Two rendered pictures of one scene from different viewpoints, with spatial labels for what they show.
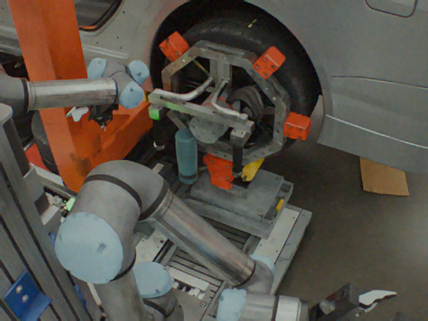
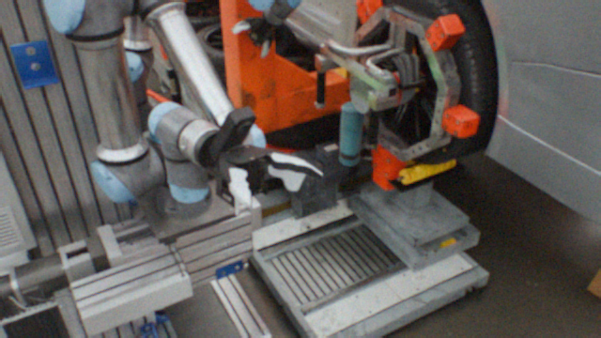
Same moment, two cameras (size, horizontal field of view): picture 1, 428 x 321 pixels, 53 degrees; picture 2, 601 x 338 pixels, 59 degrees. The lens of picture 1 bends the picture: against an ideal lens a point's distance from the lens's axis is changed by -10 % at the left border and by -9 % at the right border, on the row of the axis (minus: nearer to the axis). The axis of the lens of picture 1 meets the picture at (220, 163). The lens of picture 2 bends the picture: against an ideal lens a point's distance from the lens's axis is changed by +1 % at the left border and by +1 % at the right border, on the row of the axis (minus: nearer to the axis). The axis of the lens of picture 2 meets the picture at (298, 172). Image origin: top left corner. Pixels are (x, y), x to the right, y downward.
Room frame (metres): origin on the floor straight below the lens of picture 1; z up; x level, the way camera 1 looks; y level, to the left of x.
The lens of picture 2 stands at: (-0.16, -0.71, 1.71)
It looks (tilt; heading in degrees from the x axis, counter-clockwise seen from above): 35 degrees down; 34
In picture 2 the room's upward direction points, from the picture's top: straight up
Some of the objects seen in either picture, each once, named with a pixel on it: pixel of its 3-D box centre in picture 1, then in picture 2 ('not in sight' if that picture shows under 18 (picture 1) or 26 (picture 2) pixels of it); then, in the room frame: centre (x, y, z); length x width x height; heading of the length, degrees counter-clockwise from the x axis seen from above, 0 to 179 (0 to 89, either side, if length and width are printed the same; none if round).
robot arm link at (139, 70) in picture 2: not in sight; (126, 77); (0.82, 0.63, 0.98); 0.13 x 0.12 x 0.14; 37
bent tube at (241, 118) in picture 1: (233, 91); (393, 54); (1.37, -0.05, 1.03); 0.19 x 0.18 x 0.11; 153
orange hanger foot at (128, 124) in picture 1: (122, 108); (318, 76); (1.72, 0.46, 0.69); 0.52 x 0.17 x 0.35; 153
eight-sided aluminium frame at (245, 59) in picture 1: (223, 105); (398, 85); (1.53, -0.02, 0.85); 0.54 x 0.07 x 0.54; 63
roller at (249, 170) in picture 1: (257, 159); (427, 168); (1.56, -0.17, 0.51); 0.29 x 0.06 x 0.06; 153
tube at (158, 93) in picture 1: (185, 78); (359, 36); (1.46, 0.13, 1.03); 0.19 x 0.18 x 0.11; 153
